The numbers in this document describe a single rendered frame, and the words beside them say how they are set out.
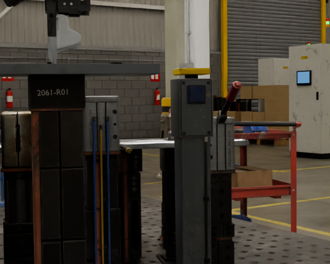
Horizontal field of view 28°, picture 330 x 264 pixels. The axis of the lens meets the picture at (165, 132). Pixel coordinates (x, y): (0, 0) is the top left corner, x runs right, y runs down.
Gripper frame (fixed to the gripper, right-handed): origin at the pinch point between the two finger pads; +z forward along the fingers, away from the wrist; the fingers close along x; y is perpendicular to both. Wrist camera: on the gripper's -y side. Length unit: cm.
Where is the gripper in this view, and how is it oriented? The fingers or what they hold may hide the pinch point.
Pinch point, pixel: (51, 59)
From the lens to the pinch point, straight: 123.2
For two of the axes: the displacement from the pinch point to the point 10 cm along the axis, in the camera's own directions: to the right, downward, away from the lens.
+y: 9.9, -0.2, 1.5
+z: 0.1, 10.0, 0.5
